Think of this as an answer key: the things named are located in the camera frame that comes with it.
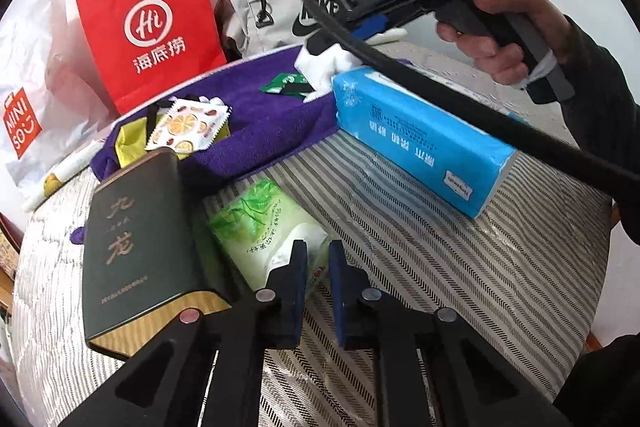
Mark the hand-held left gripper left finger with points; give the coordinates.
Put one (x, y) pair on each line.
(297, 297)

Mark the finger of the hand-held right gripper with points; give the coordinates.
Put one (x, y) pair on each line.
(372, 26)
(318, 44)

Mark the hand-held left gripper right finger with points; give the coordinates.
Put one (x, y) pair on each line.
(339, 297)

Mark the green tissue pack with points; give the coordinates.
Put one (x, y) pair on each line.
(255, 227)

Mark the blue tissue pack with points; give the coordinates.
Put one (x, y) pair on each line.
(410, 132)

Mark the person's right forearm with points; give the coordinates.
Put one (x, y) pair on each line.
(600, 107)

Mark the person's right hand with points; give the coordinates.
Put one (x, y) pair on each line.
(500, 62)

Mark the white tube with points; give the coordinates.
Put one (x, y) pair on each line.
(392, 37)

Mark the small green sachet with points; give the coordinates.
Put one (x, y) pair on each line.
(285, 82)

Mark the grey sling bag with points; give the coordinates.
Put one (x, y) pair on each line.
(250, 2)

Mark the purple towel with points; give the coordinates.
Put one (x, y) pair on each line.
(250, 132)

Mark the striped mattress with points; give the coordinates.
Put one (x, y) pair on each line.
(450, 282)

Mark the lemon print snack packet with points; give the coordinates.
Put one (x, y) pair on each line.
(185, 127)

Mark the red paper bag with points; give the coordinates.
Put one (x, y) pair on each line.
(150, 57)

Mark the dark green box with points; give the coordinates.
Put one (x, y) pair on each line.
(135, 247)

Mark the small yellow bag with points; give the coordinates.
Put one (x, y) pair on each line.
(131, 139)

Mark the white and yellow roll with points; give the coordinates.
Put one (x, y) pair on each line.
(65, 167)

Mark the white plastic shopping bag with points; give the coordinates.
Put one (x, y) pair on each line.
(50, 57)

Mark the brown cardboard box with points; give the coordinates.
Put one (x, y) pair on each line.
(9, 257)

